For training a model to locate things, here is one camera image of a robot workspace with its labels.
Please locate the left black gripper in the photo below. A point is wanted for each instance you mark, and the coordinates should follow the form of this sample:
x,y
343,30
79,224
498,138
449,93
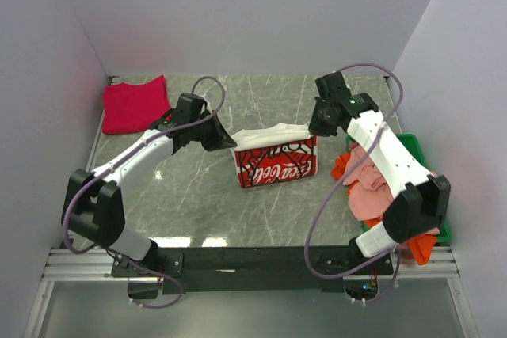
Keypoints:
x,y
220,138

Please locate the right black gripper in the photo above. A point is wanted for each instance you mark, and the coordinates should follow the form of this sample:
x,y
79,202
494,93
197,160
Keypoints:
x,y
315,127

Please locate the white t shirt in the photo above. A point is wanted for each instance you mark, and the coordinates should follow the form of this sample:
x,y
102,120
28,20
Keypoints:
x,y
277,154

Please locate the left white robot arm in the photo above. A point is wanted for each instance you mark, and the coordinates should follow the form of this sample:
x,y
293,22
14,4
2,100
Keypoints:
x,y
94,207

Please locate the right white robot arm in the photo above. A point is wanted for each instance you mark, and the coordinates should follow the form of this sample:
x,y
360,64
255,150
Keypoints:
x,y
370,130

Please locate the green plastic bin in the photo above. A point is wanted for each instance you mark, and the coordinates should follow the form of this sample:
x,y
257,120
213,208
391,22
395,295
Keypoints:
x,y
412,144

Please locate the folded red t shirt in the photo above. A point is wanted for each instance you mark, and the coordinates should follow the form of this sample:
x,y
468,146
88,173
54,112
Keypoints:
x,y
133,108

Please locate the pink t shirt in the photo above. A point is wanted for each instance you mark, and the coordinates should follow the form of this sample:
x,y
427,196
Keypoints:
x,y
368,193

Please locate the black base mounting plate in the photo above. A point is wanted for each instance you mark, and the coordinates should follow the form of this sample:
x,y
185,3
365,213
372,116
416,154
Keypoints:
x,y
251,269

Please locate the orange t shirt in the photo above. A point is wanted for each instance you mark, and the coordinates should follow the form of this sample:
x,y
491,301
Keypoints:
x,y
422,245

